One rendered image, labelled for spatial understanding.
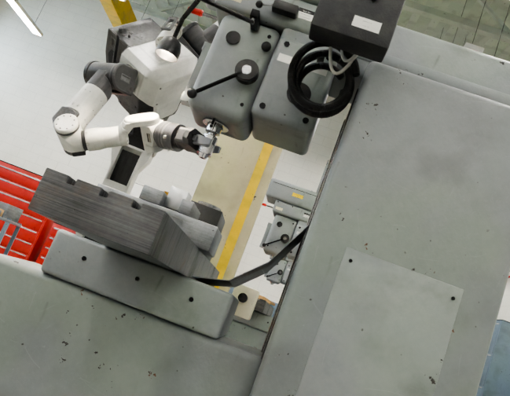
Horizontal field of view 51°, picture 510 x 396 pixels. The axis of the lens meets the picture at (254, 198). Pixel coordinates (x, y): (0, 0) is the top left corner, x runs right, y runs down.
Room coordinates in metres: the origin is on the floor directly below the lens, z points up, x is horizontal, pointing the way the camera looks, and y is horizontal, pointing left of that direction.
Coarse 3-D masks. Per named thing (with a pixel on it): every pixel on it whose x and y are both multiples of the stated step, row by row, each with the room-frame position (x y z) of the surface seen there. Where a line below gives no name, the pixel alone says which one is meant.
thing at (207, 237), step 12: (108, 192) 1.45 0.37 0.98; (120, 192) 1.45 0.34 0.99; (156, 204) 1.44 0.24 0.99; (180, 204) 1.43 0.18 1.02; (192, 204) 1.43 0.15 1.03; (180, 216) 1.43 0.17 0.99; (192, 216) 1.47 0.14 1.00; (192, 228) 1.43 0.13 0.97; (204, 228) 1.42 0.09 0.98; (216, 228) 1.42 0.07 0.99; (192, 240) 1.43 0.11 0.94; (204, 240) 1.42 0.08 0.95; (216, 240) 1.48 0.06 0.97; (204, 252) 1.49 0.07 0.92
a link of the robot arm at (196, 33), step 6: (192, 30) 1.97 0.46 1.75; (198, 30) 1.97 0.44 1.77; (204, 30) 1.99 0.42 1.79; (210, 30) 1.98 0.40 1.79; (216, 30) 1.98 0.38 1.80; (186, 36) 1.98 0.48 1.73; (192, 36) 1.97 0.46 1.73; (198, 36) 1.97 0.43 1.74; (204, 36) 1.98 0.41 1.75; (210, 36) 1.98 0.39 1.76; (192, 42) 1.98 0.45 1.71; (198, 42) 1.97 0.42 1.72; (210, 42) 1.98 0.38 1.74; (198, 48) 1.98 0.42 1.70; (198, 54) 2.00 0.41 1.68
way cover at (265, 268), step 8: (304, 232) 1.49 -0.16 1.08; (296, 240) 1.53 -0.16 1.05; (288, 248) 1.55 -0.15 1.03; (280, 256) 1.55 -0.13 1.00; (264, 264) 1.41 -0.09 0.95; (272, 264) 1.57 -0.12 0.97; (248, 272) 1.43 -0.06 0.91; (256, 272) 1.53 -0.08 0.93; (264, 272) 1.65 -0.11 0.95; (200, 280) 1.54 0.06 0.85; (208, 280) 1.51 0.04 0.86; (216, 280) 1.47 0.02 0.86; (224, 280) 1.44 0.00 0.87; (232, 280) 1.46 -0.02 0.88; (240, 280) 1.58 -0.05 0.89; (248, 280) 1.71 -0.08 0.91
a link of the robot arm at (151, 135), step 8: (160, 120) 1.69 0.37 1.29; (144, 128) 1.67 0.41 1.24; (152, 128) 1.66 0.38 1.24; (160, 128) 1.63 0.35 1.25; (144, 136) 1.69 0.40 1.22; (152, 136) 1.67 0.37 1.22; (144, 144) 1.72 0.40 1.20; (152, 144) 1.69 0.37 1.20; (160, 144) 1.65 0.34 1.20; (152, 152) 1.72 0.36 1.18
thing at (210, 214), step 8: (192, 200) 1.89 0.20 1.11; (200, 208) 1.89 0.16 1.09; (208, 208) 1.89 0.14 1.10; (216, 208) 1.91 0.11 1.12; (200, 216) 1.89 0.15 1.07; (208, 216) 1.89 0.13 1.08; (216, 216) 1.89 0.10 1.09; (216, 224) 1.88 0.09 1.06; (224, 224) 2.09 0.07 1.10; (208, 256) 1.99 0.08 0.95
